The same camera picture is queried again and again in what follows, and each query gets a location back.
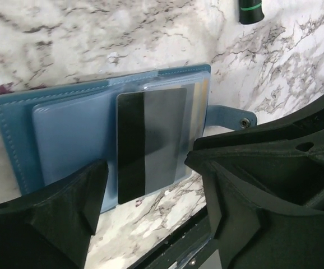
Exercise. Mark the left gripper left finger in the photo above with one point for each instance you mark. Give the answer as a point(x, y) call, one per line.
point(52, 227)

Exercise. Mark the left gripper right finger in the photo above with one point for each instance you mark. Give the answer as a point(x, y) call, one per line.
point(264, 188)

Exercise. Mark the gold credit card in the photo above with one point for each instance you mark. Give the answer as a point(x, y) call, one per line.
point(199, 106)

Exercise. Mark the black stripe grey card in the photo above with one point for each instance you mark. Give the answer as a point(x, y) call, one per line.
point(149, 128)

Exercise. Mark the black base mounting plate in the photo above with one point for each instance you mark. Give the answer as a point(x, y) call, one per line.
point(189, 246)

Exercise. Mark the small green black screwdriver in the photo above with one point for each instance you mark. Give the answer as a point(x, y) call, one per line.
point(250, 11)

